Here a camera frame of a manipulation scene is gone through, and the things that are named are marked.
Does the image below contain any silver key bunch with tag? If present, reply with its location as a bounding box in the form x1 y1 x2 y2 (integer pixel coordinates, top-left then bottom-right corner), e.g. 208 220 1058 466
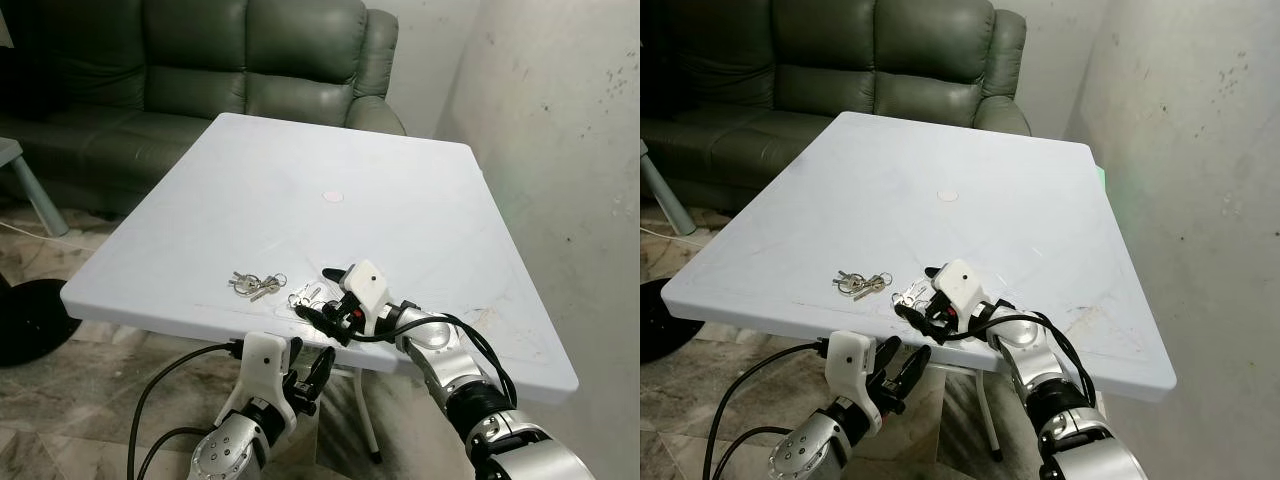
893 283 937 312
288 284 337 314

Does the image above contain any white plastic square table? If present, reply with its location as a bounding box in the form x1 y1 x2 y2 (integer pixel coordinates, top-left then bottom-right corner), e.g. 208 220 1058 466
60 113 581 405
662 111 1178 405

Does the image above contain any white metal table leg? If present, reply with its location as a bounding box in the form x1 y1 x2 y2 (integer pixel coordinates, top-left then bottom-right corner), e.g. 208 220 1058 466
972 364 1005 462
352 368 384 465

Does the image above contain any black round base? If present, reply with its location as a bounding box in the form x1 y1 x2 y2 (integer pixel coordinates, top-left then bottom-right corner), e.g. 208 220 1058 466
640 277 683 365
0 279 83 367

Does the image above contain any dark green leather sofa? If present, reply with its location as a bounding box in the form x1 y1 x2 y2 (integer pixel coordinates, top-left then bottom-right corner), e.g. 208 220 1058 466
640 0 1032 213
0 0 408 217

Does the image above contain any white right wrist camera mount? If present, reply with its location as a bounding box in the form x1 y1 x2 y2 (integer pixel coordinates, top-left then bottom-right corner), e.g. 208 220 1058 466
933 259 988 329
340 260 390 333

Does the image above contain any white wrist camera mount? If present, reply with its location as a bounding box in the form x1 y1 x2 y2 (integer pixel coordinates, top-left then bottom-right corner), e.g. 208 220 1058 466
933 259 988 329
340 260 390 333
808 329 883 429
215 333 292 433

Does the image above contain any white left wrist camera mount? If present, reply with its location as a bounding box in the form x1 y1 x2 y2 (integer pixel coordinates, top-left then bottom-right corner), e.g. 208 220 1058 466
808 329 883 429
215 333 292 433

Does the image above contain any silver key bunch on ring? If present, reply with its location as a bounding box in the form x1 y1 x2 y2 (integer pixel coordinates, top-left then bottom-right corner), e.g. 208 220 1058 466
228 270 289 303
833 270 896 302

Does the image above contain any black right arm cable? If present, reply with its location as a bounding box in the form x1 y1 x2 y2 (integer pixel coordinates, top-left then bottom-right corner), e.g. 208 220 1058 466
938 313 1103 412
335 311 520 412

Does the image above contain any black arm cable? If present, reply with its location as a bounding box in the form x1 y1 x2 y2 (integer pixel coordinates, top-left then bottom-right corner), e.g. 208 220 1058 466
126 340 247 480
938 313 1103 412
335 311 520 412
702 339 832 480

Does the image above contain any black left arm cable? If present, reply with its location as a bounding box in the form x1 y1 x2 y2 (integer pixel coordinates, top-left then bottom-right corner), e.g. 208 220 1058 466
702 339 832 480
126 340 247 480

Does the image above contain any white floor cable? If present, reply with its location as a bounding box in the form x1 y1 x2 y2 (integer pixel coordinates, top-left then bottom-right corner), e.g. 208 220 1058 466
640 224 703 247
0 220 101 244

